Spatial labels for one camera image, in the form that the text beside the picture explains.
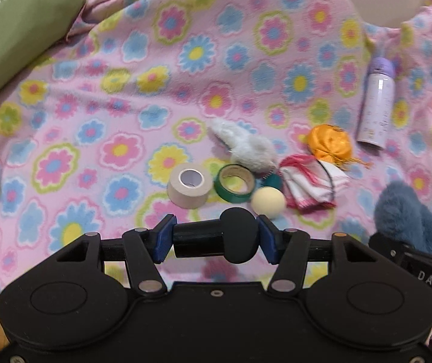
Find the green tape roll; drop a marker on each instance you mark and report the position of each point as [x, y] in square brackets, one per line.
[234, 183]

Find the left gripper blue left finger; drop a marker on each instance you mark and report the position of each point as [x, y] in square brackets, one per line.
[151, 244]

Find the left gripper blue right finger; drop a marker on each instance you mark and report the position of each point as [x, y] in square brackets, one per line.
[273, 241]

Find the lavender white water bottle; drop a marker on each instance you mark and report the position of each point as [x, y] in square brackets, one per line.
[377, 105]

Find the beige tape roll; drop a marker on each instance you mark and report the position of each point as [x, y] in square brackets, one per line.
[189, 185]

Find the orange satin pouch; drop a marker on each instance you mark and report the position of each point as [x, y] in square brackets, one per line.
[332, 144]

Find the teal keychain tag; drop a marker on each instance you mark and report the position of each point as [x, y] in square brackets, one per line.
[273, 180]

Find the pink white cloth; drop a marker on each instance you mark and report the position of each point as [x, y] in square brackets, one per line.
[311, 184]

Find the blue fluffy scrunchie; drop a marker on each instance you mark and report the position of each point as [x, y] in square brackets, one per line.
[401, 216]

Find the white fluffy plush toy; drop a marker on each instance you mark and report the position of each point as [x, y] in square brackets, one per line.
[252, 151]

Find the black cylindrical foam object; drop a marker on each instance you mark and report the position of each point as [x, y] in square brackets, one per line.
[234, 235]

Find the pink floral fleece blanket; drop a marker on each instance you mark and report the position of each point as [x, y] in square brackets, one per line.
[90, 131]

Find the cream foam ball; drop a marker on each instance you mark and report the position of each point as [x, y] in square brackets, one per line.
[268, 201]

